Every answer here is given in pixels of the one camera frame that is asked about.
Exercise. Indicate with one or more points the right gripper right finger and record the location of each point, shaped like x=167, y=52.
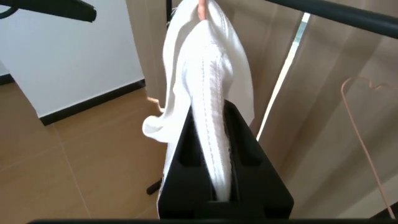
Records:
x=258, y=186

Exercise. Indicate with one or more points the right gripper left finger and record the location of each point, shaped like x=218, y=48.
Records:
x=183, y=186

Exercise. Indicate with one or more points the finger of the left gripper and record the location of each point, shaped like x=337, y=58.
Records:
x=62, y=7

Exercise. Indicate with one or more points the white printed t-shirt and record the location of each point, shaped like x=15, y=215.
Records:
x=205, y=77

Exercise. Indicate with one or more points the black clothes rack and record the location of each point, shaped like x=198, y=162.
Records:
x=357, y=18

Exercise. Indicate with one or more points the beige curtain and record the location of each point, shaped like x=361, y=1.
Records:
x=311, y=124

